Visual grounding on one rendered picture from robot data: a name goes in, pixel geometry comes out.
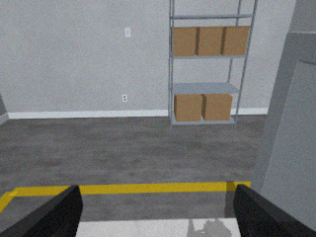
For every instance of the grey panel wall with slot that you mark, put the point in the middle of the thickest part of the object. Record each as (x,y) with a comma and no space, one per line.
(285,169)

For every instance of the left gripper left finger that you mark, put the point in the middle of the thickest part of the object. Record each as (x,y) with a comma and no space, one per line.
(58,217)

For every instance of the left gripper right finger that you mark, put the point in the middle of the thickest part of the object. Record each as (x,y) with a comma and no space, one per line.
(258,217)

